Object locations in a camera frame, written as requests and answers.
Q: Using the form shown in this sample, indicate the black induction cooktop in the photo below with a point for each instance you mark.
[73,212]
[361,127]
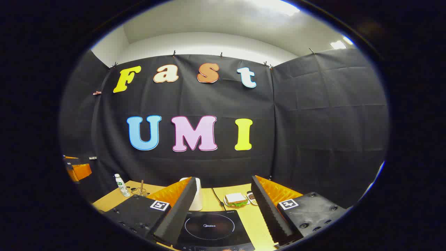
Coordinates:
[210,226]

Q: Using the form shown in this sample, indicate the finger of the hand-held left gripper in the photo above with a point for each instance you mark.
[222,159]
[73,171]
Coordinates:
[82,172]
[71,158]

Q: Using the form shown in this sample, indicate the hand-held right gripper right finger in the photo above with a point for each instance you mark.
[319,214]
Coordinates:
[266,212]

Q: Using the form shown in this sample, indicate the white divided dish with beans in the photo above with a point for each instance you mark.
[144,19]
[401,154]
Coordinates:
[251,198]

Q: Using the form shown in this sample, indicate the small white plate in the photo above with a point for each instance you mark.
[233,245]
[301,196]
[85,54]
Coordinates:
[226,203]

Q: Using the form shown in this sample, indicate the white drink bottle green label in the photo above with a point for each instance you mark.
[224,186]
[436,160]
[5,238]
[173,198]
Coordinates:
[122,186]

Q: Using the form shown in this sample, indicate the black backdrop cloth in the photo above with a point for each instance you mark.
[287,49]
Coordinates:
[313,122]

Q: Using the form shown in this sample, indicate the large ceiling light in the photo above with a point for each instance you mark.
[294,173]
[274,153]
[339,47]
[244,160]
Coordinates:
[275,5]

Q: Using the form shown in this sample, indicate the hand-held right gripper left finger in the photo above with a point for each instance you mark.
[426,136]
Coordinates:
[179,216]

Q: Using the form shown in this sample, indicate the white panel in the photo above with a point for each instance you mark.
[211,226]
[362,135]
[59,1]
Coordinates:
[374,177]

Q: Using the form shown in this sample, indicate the white toaster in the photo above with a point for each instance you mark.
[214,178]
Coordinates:
[198,197]

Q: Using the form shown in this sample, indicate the sandwich with lettuce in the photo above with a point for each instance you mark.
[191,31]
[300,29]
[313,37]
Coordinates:
[236,199]

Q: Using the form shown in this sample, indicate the wooden stick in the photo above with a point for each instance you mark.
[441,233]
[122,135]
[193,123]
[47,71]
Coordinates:
[141,184]

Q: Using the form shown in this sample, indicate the small ceiling light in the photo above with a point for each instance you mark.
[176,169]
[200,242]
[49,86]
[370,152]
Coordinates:
[338,44]

